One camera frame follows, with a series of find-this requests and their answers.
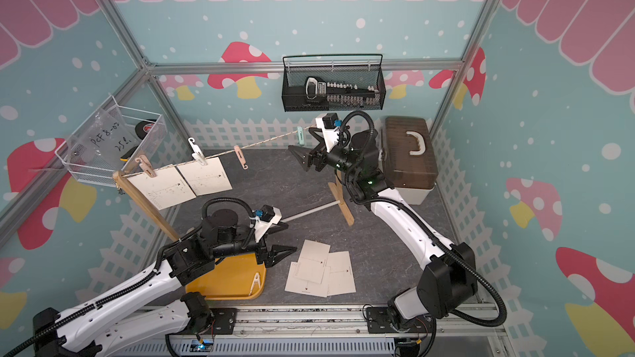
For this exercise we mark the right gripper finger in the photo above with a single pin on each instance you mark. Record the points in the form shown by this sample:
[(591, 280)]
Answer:
[(303, 155), (317, 134)]

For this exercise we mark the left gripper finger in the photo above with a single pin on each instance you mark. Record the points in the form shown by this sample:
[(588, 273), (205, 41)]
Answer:
[(277, 253), (273, 229)]

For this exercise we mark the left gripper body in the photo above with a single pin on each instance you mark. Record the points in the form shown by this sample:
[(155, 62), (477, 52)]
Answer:
[(241, 247)]

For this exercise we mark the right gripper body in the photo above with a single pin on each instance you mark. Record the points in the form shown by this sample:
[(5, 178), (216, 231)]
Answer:
[(341, 158)]

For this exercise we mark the white clothespin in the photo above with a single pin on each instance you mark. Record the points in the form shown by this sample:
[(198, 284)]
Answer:
[(256, 284), (197, 154)]

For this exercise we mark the postcard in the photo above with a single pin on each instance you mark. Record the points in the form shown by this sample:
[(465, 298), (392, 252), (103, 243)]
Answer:
[(299, 286), (205, 179), (312, 261), (167, 189), (341, 279)]

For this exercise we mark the pink clothespin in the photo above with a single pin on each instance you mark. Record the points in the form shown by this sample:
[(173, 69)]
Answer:
[(146, 166), (241, 157)]

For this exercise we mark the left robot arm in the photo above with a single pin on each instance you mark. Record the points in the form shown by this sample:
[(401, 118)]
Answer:
[(107, 323)]

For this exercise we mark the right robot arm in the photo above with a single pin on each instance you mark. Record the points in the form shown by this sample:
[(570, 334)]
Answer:
[(449, 275)]

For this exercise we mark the green clothespin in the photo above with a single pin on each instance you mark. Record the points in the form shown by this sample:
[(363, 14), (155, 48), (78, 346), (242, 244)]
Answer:
[(300, 136)]

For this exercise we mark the yellow plastic tray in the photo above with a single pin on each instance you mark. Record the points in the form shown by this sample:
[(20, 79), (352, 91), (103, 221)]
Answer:
[(230, 280)]

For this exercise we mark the socket wrench set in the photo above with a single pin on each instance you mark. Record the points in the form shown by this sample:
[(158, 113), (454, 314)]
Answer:
[(339, 95)]

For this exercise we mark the brown lid storage box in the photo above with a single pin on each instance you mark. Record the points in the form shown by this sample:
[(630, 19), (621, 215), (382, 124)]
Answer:
[(408, 159)]

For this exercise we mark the black tape roll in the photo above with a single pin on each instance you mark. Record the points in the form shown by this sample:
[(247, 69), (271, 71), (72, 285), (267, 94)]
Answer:
[(143, 128)]

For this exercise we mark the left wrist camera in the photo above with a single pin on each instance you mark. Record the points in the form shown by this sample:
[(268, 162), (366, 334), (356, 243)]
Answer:
[(266, 217)]

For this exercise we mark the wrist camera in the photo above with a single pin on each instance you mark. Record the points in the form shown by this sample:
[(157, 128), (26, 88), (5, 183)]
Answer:
[(266, 217), (328, 125)]

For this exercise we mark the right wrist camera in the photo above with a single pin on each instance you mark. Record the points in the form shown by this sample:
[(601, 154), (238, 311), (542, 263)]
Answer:
[(328, 125)]

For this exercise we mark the black mesh wall basket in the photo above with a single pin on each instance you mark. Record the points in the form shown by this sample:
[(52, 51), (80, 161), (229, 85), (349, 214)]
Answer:
[(361, 69)]

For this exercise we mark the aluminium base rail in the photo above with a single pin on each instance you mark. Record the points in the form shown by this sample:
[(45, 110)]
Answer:
[(302, 330)]

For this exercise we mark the white wire wall basket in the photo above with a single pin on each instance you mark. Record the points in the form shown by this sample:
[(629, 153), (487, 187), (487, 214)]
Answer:
[(106, 143)]

